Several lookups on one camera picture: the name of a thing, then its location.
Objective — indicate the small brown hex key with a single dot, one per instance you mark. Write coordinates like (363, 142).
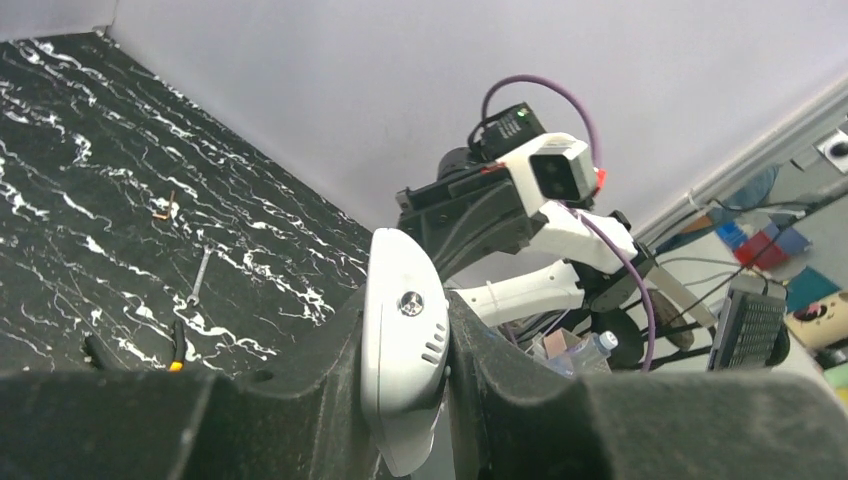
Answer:
(166, 215)

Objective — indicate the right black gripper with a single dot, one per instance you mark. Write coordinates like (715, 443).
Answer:
(461, 219)

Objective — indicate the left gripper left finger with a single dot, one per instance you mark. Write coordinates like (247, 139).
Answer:
(296, 417)

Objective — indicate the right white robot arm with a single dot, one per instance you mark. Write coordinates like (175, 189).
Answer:
(597, 263)

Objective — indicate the white remote control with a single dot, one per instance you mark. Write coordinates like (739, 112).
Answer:
(403, 350)

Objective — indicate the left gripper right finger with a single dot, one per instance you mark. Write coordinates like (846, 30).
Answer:
(514, 418)

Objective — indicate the plastic water bottle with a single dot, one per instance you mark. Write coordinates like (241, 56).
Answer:
(587, 356)

